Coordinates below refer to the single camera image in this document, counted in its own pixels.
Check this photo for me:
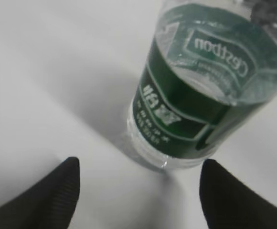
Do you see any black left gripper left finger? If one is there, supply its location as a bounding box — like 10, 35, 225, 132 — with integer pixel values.
0, 157, 80, 229

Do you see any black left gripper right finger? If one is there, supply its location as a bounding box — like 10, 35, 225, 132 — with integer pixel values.
199, 159, 277, 229

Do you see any clear water bottle green label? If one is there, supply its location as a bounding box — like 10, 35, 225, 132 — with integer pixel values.
127, 0, 277, 170

